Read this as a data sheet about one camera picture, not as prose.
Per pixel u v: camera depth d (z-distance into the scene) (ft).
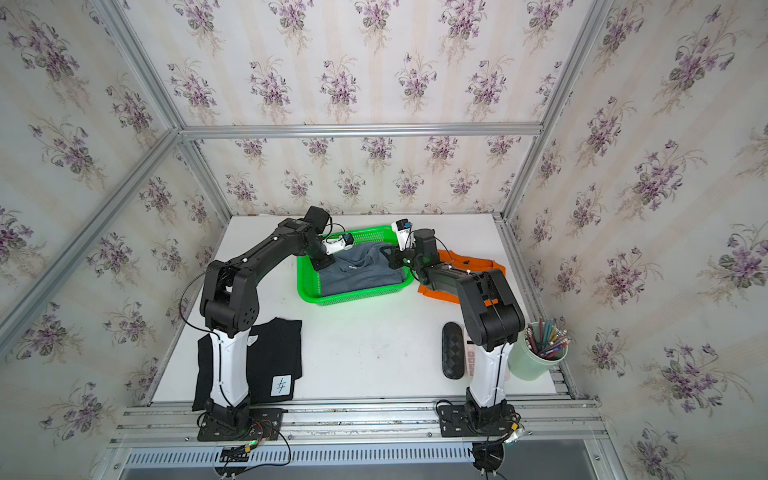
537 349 2.50
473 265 3.42
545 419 2.50
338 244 2.91
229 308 1.79
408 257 2.79
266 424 2.42
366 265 3.11
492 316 1.69
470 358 2.71
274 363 2.71
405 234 2.82
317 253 2.80
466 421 2.40
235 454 2.34
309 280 3.31
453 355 2.68
